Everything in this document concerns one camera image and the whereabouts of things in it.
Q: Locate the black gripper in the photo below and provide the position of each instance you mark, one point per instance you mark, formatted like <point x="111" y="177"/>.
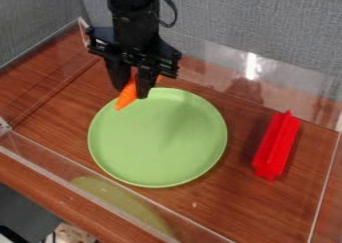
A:
<point x="156" y="56"/>

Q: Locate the orange toy carrot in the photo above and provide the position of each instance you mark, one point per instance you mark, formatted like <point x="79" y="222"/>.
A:
<point x="127" y="96"/>

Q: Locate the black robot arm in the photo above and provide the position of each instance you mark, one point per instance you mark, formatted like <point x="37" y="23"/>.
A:
<point x="131" y="43"/>

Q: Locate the clear acrylic barrier wall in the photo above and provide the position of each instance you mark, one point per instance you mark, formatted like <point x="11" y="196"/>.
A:
<point x="52" y="91"/>

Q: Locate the green round plate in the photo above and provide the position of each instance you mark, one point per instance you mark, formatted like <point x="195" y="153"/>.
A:
<point x="162" y="142"/>

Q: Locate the clear acrylic corner bracket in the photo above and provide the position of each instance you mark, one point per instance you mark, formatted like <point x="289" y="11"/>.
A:
<point x="83" y="26"/>

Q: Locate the red plastic block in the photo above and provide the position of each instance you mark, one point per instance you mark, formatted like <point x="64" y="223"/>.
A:
<point x="275" y="146"/>

